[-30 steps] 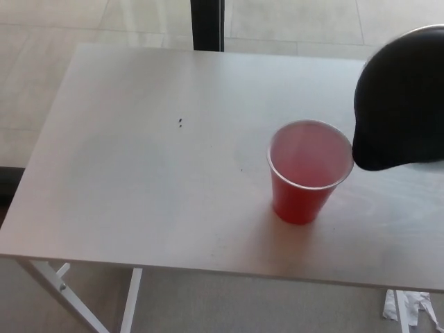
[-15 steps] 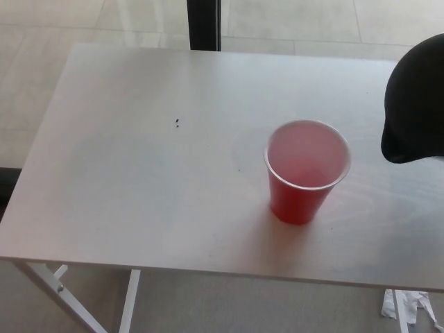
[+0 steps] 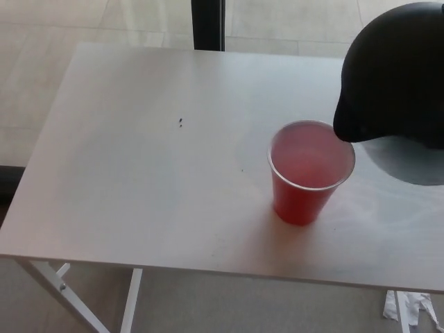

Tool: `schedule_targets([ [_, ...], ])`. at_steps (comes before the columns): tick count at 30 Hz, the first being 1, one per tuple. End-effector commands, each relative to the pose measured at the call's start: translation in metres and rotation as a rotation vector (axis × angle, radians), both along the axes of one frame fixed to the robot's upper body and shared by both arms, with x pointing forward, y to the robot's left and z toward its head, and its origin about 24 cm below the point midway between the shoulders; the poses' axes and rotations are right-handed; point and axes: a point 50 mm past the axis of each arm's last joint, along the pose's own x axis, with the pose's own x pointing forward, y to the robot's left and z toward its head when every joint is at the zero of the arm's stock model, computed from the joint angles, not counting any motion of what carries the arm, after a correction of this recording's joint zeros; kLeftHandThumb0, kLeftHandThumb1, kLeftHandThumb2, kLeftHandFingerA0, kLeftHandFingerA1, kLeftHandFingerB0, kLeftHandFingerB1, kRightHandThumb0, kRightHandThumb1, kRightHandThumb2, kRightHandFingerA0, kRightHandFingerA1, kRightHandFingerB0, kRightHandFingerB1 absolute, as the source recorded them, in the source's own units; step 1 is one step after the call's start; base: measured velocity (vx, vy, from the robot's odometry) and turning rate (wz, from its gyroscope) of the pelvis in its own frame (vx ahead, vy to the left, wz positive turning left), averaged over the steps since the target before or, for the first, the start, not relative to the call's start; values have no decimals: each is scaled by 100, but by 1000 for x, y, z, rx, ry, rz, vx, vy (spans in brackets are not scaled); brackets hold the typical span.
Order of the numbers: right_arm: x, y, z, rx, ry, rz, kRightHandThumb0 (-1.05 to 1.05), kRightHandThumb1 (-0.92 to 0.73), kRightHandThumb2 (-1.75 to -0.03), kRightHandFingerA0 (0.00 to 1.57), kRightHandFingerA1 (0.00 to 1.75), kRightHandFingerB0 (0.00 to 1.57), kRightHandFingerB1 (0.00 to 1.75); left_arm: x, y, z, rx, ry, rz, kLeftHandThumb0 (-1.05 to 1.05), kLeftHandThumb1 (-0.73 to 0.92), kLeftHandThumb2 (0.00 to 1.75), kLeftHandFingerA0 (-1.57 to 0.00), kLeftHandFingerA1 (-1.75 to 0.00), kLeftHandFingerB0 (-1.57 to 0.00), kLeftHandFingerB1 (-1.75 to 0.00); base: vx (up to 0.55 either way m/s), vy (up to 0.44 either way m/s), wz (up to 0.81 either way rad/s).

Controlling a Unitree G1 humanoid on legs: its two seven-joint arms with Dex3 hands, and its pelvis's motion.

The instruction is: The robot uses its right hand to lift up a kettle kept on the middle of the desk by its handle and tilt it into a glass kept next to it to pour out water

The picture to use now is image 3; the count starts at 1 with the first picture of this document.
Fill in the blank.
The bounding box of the white slanted table leg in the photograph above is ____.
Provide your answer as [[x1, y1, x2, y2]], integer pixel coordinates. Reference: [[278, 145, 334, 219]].
[[17, 260, 105, 333]]

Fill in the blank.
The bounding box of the black vertical window post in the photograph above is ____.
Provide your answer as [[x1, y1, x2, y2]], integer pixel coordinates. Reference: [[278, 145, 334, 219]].
[[191, 0, 226, 51]]

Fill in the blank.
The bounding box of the red plastic cup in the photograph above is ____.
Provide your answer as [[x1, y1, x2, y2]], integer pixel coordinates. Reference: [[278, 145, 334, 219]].
[[266, 119, 357, 226]]

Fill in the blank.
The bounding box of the crumpled white paper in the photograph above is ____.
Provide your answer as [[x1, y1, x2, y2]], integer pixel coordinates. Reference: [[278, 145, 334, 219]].
[[382, 290, 438, 329]]

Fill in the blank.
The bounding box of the white straight table leg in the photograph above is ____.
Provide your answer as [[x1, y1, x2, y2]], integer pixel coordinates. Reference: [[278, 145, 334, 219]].
[[121, 268, 144, 333], [395, 290, 411, 333]]

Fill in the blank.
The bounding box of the black electric kettle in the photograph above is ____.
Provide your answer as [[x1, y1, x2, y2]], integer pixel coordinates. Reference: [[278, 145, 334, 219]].
[[332, 1, 444, 151]]

